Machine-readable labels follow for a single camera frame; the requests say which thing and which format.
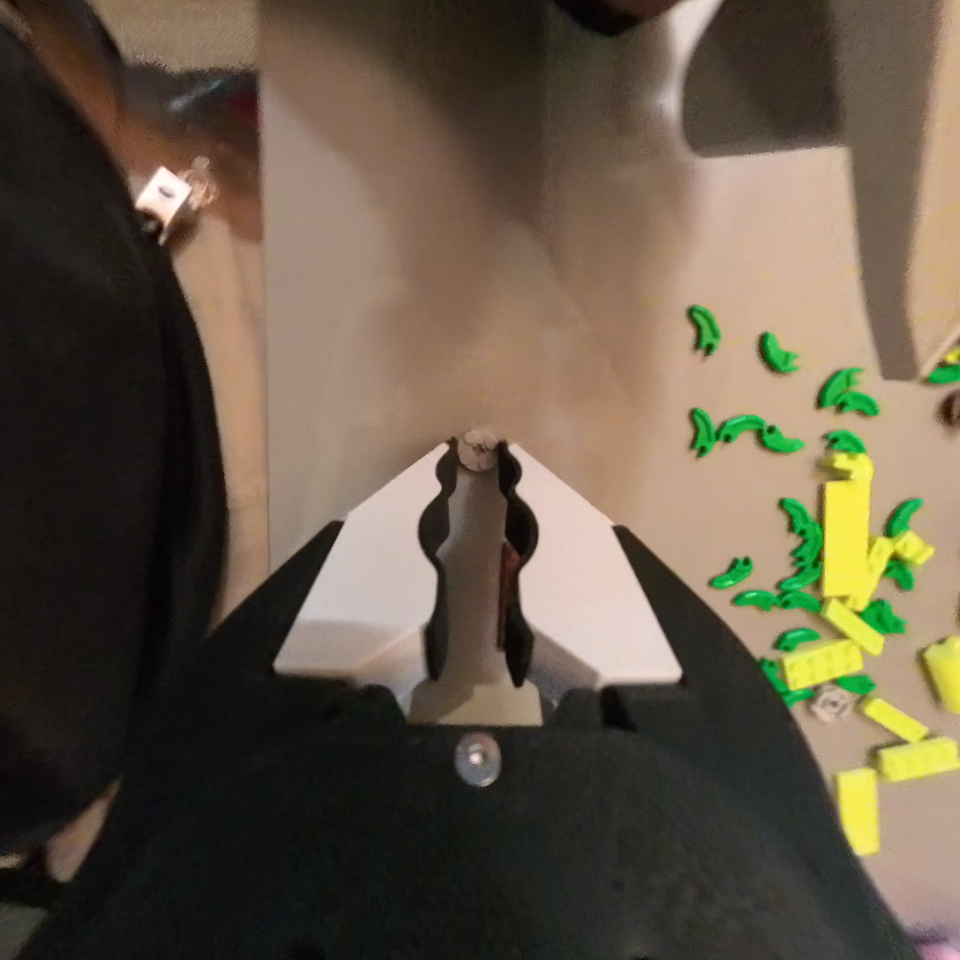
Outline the pile of yellow and green bricks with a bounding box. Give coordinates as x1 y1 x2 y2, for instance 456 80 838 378
686 303 960 710

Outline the brown studded toy plate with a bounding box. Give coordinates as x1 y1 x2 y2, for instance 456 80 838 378
497 541 524 648

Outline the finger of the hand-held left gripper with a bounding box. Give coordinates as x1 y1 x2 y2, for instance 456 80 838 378
262 0 685 324
682 0 948 381

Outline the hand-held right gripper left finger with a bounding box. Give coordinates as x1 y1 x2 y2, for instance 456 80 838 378
273 441 462 714

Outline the person's black clothing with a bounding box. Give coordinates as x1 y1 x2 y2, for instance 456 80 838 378
0 22 230 852

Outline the beige cloth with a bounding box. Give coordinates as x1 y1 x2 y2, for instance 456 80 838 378
168 213 270 624

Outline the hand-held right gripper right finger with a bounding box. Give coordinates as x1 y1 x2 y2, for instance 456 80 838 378
497 441 685 714

